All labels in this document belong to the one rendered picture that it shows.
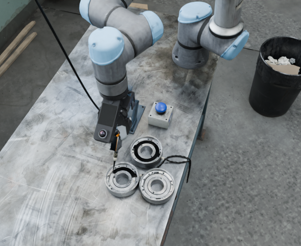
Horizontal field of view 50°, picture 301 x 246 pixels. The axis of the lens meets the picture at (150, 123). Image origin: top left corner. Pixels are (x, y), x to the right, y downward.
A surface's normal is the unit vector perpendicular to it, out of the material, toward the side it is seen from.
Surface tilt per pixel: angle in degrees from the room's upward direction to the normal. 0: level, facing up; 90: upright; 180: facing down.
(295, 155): 0
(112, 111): 32
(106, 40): 0
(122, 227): 0
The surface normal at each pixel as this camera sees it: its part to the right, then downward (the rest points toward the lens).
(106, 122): -0.17, -0.09
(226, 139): -0.01, -0.59
